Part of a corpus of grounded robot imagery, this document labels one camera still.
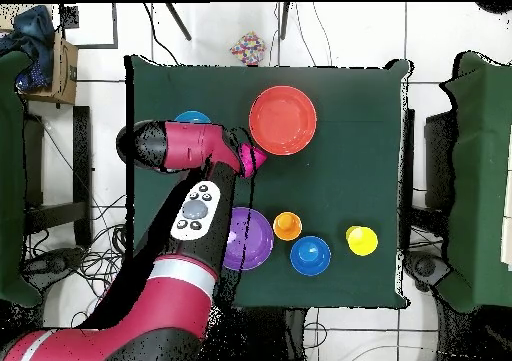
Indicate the pink plastic cup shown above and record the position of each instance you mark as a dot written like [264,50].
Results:
[256,159]

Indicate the wide orange-red bowl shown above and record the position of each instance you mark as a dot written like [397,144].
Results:
[282,120]

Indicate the small light blue bowl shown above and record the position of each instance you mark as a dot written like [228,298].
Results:
[192,118]

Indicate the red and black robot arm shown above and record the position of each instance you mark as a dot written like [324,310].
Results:
[168,297]

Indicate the orange plastic cup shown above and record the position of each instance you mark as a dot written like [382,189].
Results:
[287,226]

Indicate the purple plastic bowl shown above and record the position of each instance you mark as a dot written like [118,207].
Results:
[256,239]

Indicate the small dark blue bowl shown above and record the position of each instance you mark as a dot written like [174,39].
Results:
[310,256]

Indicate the yellow plastic cup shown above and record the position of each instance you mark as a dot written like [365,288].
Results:
[362,241]

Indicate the dark green tablecloth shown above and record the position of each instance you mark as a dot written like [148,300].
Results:
[372,97]

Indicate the black tripod leg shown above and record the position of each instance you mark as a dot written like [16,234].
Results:
[284,21]
[178,21]

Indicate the cardboard box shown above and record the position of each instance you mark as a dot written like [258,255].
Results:
[64,77]

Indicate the green cloth covered table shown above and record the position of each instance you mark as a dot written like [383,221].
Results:
[480,177]
[12,177]

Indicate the blue cloth bundle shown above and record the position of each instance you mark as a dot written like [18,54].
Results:
[34,29]

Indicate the black stool frame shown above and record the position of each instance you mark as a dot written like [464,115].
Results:
[438,157]
[82,201]

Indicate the black pedestal foot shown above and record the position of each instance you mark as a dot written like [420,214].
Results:
[426,267]
[56,261]

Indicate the black rectangular frame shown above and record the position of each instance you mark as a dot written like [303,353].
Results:
[115,25]

